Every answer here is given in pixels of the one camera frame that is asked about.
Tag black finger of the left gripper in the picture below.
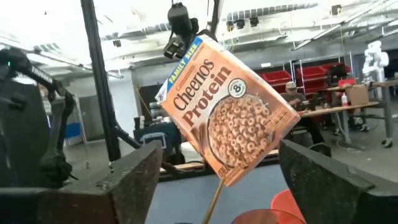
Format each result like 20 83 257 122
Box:
193 28 219 42

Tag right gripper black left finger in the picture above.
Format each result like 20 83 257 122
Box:
0 139 163 224

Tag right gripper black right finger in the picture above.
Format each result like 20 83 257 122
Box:
278 139 398 224

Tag orange Cheerios Protein cereal box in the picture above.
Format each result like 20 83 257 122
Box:
154 34 302 187

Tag wooden spoon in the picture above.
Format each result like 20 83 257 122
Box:
201 179 225 224

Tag red bowl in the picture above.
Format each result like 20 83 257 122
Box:
269 189 307 222

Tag red translucent plastic cup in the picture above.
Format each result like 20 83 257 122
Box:
231 208 307 224

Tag dark blue equipment case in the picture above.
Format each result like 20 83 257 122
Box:
133 122 186 166

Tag blue bin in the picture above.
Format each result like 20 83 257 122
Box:
64 122 82 140

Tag grey metal cabinet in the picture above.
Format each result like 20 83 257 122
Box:
78 95 106 141

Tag wooden workbench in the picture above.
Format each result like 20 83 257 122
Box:
300 79 398 149

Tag shelf with red bins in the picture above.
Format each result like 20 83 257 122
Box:
259 62 354 97

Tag brown cardboard box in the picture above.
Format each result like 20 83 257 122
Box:
344 84 370 106

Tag person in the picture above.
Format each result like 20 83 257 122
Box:
280 81 326 144

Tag black panel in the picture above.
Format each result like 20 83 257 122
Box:
0 77 52 189

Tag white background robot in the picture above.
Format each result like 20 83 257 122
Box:
361 40 390 84

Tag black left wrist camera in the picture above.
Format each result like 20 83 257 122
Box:
163 36 188 60

